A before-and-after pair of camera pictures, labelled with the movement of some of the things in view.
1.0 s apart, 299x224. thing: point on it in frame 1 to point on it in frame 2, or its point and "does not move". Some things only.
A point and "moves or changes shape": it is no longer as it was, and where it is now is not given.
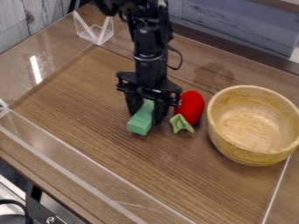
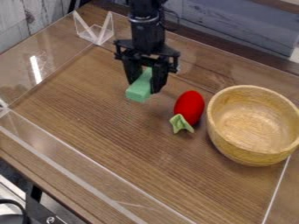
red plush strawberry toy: [189, 111] does not move
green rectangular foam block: [141, 122] moves or changes shape
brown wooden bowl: [252, 125] does not move
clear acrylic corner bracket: [93, 33] does not move
